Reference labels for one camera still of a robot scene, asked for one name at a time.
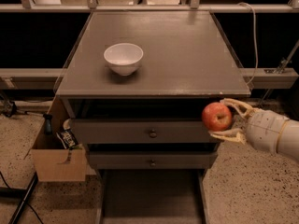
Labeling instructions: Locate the grey top drawer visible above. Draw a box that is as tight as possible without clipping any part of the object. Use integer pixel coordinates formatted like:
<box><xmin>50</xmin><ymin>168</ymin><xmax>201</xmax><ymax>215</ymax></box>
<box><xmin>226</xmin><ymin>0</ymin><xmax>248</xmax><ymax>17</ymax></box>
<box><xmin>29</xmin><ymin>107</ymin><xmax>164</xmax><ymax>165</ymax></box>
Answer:
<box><xmin>71</xmin><ymin>119</ymin><xmax>218</xmax><ymax>144</ymax></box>

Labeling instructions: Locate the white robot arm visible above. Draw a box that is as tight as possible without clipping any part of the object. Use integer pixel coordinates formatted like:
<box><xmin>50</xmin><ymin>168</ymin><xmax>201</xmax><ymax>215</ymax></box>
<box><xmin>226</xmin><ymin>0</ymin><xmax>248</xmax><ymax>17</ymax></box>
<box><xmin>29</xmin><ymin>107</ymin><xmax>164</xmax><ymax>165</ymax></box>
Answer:
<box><xmin>209</xmin><ymin>98</ymin><xmax>299</xmax><ymax>161</ymax></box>

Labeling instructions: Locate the dark snack packet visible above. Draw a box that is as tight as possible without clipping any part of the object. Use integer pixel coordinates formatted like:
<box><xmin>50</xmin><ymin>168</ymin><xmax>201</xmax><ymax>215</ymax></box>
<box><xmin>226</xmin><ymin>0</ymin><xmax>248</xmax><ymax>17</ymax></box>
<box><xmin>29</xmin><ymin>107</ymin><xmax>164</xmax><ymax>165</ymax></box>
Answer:
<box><xmin>56</xmin><ymin>129</ymin><xmax>78</xmax><ymax>149</ymax></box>

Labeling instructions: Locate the black floor cable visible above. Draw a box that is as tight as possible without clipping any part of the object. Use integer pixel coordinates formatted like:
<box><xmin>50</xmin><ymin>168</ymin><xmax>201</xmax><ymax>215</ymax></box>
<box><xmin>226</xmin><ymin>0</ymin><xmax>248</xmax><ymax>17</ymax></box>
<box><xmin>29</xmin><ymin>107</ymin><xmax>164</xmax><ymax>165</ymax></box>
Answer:
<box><xmin>0</xmin><ymin>171</ymin><xmax>45</xmax><ymax>224</ymax></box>

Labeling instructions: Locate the metal rail frame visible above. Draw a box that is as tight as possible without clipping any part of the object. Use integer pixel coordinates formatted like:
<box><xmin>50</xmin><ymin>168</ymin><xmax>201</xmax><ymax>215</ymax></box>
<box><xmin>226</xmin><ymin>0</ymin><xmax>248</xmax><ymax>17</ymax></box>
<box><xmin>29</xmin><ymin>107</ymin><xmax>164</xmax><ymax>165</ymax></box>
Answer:
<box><xmin>0</xmin><ymin>0</ymin><xmax>299</xmax><ymax>90</ymax></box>

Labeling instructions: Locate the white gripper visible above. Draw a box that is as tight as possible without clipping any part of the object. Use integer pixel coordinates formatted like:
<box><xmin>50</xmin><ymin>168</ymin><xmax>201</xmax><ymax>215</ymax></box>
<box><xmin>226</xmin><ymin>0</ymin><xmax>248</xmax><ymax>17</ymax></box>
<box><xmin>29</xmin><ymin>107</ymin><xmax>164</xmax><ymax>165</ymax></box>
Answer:
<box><xmin>209</xmin><ymin>98</ymin><xmax>290</xmax><ymax>153</ymax></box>

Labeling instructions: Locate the grey middle drawer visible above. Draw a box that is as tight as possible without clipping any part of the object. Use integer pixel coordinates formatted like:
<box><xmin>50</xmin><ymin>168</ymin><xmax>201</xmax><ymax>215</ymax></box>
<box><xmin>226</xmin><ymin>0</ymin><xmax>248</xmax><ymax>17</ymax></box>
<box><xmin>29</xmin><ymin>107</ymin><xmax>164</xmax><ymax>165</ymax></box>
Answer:
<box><xmin>87</xmin><ymin>151</ymin><xmax>218</xmax><ymax>170</ymax></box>

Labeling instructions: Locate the grey drawer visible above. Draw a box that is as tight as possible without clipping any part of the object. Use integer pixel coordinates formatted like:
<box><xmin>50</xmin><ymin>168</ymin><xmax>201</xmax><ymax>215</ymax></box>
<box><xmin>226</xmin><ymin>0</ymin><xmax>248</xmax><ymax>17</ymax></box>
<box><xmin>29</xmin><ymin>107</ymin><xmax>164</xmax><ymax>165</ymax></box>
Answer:
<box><xmin>87</xmin><ymin>151</ymin><xmax>218</xmax><ymax>170</ymax></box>
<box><xmin>71</xmin><ymin>119</ymin><xmax>218</xmax><ymax>144</ymax></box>
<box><xmin>96</xmin><ymin>170</ymin><xmax>210</xmax><ymax>224</ymax></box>

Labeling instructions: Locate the grey drawer cabinet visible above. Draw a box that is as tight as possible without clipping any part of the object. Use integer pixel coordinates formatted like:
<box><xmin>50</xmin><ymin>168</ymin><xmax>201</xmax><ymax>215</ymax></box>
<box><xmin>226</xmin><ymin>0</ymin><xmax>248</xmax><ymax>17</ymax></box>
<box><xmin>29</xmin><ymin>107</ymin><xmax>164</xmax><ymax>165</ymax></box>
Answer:
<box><xmin>55</xmin><ymin>10</ymin><xmax>251</xmax><ymax>224</ymax></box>

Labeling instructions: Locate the red apple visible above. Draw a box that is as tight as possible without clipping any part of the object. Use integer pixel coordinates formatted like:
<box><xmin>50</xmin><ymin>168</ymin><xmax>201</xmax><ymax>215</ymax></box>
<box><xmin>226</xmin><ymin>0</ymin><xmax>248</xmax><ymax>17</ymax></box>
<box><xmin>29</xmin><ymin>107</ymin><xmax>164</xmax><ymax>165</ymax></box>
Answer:
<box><xmin>202</xmin><ymin>102</ymin><xmax>232</xmax><ymax>132</ymax></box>

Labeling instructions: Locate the grey bottom drawer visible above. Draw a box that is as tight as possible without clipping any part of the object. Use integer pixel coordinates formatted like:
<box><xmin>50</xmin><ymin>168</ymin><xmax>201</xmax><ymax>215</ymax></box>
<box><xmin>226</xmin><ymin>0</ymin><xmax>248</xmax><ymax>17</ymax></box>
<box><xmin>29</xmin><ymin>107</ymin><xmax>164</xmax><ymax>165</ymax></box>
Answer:
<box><xmin>96</xmin><ymin>170</ymin><xmax>210</xmax><ymax>224</ymax></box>

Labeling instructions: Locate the cardboard box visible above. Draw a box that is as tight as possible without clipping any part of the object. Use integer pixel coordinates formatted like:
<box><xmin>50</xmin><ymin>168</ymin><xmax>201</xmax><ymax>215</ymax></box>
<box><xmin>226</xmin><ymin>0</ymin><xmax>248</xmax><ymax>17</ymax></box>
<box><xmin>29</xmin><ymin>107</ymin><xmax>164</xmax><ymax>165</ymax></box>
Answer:
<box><xmin>31</xmin><ymin>98</ymin><xmax>87</xmax><ymax>182</ymax></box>

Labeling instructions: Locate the dark blue bottle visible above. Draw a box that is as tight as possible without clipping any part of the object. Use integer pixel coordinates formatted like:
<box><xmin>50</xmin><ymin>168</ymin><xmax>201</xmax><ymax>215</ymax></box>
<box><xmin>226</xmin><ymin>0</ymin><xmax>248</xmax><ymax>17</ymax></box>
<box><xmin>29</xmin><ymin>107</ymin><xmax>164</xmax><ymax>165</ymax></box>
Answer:
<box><xmin>43</xmin><ymin>114</ymin><xmax>52</xmax><ymax>135</ymax></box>

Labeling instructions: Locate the white cable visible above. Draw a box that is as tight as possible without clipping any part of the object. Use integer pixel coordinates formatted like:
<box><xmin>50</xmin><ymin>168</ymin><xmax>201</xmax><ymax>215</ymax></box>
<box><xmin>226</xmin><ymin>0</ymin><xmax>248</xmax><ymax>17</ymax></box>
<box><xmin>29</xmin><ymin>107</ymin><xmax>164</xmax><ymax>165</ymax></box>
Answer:
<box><xmin>237</xmin><ymin>1</ymin><xmax>260</xmax><ymax>86</ymax></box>

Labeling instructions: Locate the white ceramic bowl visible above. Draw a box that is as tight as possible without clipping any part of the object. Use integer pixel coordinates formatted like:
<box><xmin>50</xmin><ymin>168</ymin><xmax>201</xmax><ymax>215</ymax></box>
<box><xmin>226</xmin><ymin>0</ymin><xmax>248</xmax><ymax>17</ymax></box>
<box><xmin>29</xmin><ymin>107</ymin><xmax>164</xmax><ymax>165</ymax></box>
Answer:
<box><xmin>104</xmin><ymin>43</ymin><xmax>144</xmax><ymax>76</ymax></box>

